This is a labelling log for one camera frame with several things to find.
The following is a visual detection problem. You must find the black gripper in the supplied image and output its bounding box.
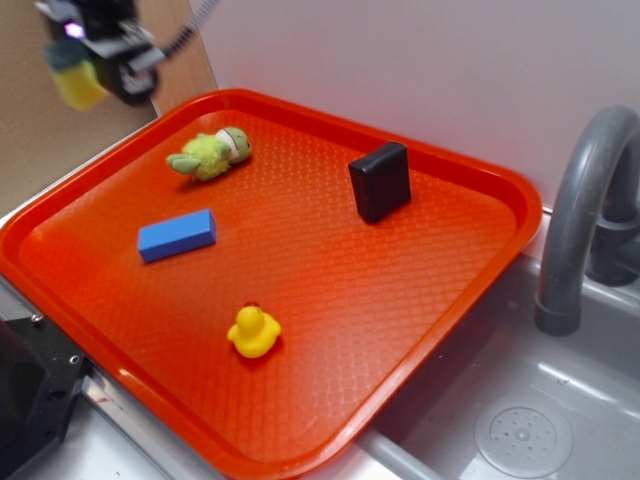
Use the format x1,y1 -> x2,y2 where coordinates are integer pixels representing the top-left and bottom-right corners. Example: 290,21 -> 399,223
34,1 -> 158,106

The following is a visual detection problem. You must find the green and yellow sponge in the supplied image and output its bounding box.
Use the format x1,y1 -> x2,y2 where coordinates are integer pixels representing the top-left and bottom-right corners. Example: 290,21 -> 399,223
44,38 -> 109,112

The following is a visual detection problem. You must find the green plush frog toy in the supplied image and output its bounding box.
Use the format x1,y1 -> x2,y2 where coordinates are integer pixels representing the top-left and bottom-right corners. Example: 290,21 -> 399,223
166,127 -> 252,181

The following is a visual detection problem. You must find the blue rectangular block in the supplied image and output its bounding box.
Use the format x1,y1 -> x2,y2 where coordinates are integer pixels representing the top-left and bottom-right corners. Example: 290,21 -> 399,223
137,209 -> 217,263

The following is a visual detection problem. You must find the black rectangular block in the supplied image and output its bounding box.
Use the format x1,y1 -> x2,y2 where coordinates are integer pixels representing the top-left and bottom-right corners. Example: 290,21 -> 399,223
348,142 -> 412,223

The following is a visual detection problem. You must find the yellow rubber duck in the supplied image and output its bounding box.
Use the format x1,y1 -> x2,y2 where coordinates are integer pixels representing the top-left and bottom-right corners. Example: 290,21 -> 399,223
227,304 -> 282,359

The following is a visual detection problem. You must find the red plastic tray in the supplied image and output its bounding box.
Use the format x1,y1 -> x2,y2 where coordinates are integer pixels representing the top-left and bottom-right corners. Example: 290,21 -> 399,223
1,90 -> 542,479

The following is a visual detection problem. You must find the grey toy faucet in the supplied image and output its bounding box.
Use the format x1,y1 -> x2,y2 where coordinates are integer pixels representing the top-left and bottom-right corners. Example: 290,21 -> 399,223
535,105 -> 639,336

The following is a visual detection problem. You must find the grey toy sink basin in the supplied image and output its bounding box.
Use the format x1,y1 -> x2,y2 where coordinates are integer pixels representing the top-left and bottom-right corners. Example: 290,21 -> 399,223
349,254 -> 640,480

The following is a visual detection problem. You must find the coiled black cable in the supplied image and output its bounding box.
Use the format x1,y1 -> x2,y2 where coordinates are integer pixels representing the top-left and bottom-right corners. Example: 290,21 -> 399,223
158,0 -> 221,59

